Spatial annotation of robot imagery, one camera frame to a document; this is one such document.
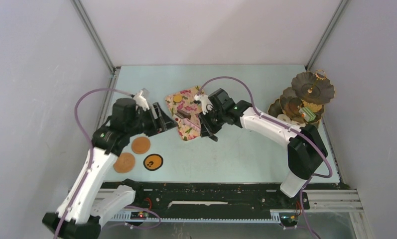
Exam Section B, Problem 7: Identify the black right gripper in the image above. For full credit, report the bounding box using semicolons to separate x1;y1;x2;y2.
198;107;226;137

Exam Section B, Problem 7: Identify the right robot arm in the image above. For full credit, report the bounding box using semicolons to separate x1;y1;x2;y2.
194;89;328;208

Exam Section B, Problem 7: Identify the wooden round coaster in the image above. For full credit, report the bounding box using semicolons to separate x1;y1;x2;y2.
131;136;151;154
113;152;135;174

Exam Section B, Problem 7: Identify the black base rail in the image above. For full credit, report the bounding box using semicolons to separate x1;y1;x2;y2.
101;179;310;221

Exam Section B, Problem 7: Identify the lower wooden round coaster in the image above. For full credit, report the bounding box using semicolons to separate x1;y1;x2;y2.
113;152;135;174

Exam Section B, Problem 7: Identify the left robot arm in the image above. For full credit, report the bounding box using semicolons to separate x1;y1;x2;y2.
42;98;177;239

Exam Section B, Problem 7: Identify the upper wooden round coaster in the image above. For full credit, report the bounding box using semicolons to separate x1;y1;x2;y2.
131;136;151;154

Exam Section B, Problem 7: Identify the floral rectangular tray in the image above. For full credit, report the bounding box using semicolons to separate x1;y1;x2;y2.
165;86;202;141

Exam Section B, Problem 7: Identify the orange question mark coaster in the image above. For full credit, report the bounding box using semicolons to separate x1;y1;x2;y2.
143;154;164;171

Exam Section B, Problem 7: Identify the green striped cake slice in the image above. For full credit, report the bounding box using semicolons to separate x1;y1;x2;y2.
298;107;316;122

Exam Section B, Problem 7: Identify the striped chocolate cake slice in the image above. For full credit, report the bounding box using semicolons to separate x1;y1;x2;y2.
176;110;191;120

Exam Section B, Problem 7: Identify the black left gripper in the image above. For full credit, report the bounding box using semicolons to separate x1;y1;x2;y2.
128;102;178;137

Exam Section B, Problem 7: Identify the three tier black cake stand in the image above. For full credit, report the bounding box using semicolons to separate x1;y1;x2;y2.
267;69;336;127

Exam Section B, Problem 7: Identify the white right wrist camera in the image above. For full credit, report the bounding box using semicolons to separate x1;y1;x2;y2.
194;94;214;115

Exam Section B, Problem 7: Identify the white donut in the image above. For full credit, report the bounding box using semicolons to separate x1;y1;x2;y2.
277;114;291;123

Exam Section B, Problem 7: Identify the small yellow cookie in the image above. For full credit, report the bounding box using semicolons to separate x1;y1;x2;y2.
173;94;183;103

